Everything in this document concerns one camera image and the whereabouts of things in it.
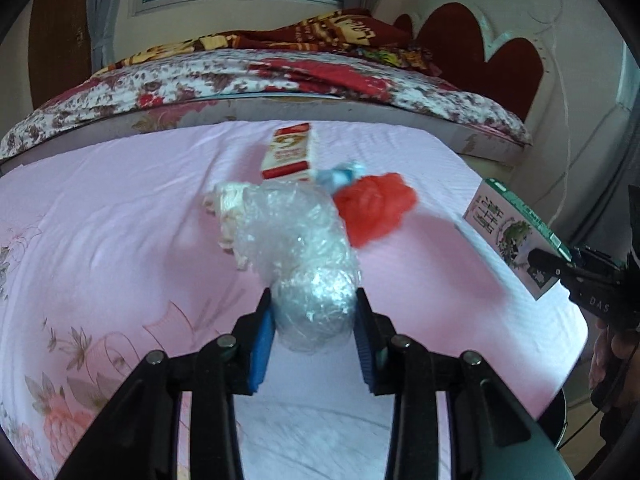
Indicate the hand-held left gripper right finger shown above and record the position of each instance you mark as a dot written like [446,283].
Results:
[362,345]

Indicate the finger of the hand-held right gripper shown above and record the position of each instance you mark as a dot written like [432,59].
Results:
[550,260]

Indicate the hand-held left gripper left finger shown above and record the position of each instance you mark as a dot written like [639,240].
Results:
[262,345]

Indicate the green and white carton box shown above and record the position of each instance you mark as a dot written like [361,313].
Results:
[500,230]

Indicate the clear plastic bag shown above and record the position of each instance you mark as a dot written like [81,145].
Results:
[300,260]

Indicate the black plastic bucket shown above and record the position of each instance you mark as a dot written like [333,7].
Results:
[555,420]

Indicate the red plastic bag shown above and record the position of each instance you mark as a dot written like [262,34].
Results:
[375,210]

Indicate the beige wrapper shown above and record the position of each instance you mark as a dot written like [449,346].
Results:
[225,205]

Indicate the light blue wrapper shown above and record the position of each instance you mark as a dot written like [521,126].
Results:
[345,175]

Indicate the red and white carton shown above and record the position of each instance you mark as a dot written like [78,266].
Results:
[290,155]

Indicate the person's right hand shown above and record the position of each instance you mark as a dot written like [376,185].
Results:
[607,360]

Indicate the grey patterned curtain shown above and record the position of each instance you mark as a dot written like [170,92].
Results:
[630,120]

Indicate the pink floral table cloth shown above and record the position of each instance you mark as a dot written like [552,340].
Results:
[125,235]

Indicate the red heart-shaped headboard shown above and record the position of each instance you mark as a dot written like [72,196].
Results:
[480,45]

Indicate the floral bed sheet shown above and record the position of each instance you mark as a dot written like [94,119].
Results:
[200,77]

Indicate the red printed blanket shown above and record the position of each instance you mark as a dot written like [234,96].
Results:
[310,30]

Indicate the brown wooden door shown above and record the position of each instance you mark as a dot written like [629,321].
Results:
[57,35]

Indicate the white bed frame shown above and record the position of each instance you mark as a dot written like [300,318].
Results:
[485,150]

